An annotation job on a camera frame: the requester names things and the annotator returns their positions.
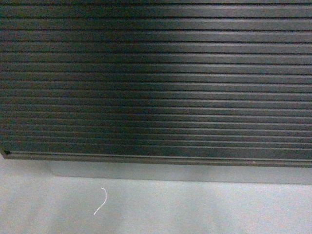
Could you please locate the black checkout counter cabinet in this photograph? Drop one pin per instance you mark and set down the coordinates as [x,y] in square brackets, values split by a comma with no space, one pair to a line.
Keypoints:
[214,90]

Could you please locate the white string scrap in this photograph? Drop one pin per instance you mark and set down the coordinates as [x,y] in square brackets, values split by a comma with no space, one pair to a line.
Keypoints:
[104,201]

